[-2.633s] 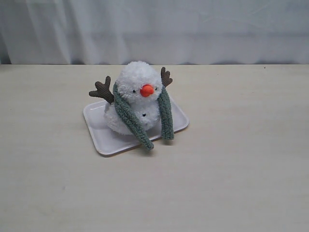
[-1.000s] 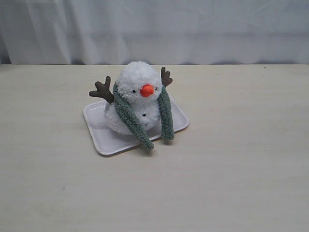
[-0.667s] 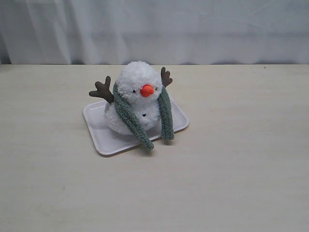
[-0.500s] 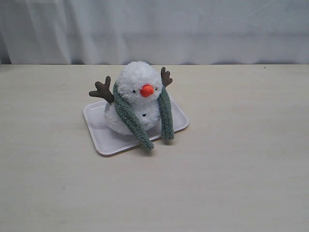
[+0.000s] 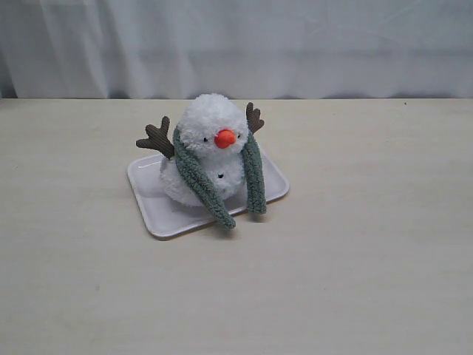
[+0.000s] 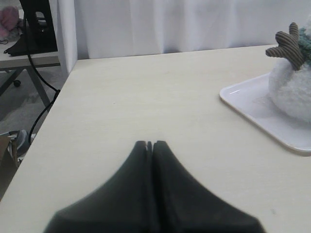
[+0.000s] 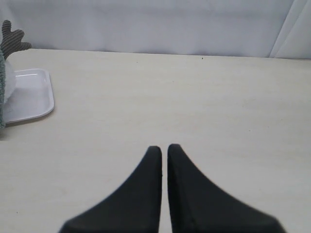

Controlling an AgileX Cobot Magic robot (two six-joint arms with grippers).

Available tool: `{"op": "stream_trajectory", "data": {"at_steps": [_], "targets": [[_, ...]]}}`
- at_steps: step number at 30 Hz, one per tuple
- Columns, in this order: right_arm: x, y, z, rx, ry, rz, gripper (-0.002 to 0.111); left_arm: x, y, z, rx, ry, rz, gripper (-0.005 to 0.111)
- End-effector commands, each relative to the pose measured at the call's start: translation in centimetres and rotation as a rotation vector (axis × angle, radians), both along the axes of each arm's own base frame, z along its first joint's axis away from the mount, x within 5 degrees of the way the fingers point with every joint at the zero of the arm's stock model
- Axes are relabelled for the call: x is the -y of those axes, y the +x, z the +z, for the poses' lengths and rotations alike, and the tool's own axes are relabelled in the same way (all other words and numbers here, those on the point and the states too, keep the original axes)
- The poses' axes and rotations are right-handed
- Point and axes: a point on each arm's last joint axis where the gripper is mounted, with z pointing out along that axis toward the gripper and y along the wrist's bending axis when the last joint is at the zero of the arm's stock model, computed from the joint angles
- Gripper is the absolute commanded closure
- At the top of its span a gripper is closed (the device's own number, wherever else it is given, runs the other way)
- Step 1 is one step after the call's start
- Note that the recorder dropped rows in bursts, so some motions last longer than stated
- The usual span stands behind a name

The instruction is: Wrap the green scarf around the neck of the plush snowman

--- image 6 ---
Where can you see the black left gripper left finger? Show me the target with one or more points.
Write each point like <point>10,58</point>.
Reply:
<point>123,204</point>

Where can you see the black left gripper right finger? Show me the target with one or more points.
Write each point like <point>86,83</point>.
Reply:
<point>186,206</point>

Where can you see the white plush snowman toy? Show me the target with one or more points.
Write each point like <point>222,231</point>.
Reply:
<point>290,80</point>

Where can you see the green knitted scarf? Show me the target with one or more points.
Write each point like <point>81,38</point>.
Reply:
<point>304,43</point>

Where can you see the white rectangular plastic tray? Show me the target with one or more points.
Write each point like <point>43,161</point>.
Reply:
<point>250,99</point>

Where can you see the grey side table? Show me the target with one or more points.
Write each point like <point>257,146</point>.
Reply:
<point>15,65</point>

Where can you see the white backdrop curtain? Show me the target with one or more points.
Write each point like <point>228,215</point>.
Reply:
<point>92,29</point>

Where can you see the black equipment stand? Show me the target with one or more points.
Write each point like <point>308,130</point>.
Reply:
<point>38,34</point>

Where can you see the pink plush toy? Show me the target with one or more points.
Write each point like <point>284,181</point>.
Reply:
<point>9,18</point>

